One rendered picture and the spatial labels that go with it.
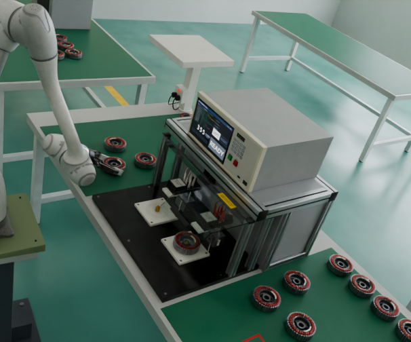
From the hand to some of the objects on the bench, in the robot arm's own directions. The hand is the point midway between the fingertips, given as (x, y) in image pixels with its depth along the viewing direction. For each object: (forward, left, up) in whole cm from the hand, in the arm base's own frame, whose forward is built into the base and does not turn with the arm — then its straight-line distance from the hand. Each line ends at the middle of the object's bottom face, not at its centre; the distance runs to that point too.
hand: (112, 165), depth 241 cm
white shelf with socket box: (+54, +49, -6) cm, 73 cm away
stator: (0, 0, -2) cm, 2 cm away
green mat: (+24, +18, -4) cm, 30 cm away
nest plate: (+9, -37, -1) cm, 38 cm away
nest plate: (+12, -61, -1) cm, 63 cm away
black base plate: (+12, -49, -4) cm, 51 cm away
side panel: (+55, -76, -7) cm, 94 cm away
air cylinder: (+27, -59, -2) cm, 65 cm away
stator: (+18, +3, -3) cm, 18 cm away
